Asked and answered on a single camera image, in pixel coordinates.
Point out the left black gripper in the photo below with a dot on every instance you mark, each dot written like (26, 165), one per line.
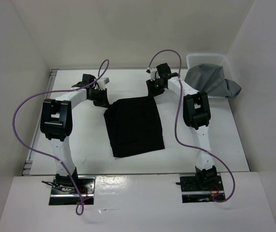
(104, 102)

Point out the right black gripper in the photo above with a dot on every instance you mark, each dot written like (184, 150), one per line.
(152, 92)

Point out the black skirt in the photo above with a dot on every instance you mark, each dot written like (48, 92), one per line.
(134, 127)

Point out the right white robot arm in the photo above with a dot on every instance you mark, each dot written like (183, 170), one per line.
(196, 115)

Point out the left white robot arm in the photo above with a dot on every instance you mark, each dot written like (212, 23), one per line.
(57, 122)

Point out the white plastic laundry basket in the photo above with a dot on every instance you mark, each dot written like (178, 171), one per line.
(195, 59)

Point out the grey skirt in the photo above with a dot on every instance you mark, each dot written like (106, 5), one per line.
(211, 79)

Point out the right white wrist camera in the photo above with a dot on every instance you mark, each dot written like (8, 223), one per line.
(153, 72)

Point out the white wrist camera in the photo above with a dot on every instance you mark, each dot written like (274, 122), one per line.
(153, 72)
(101, 83)

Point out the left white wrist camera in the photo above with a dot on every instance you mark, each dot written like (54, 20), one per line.
(101, 83)

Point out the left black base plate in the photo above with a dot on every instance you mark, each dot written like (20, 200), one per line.
(66, 194)

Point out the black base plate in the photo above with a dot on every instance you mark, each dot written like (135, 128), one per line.
(66, 194)
(192, 192)

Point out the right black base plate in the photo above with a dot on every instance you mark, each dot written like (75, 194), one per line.
(192, 192)

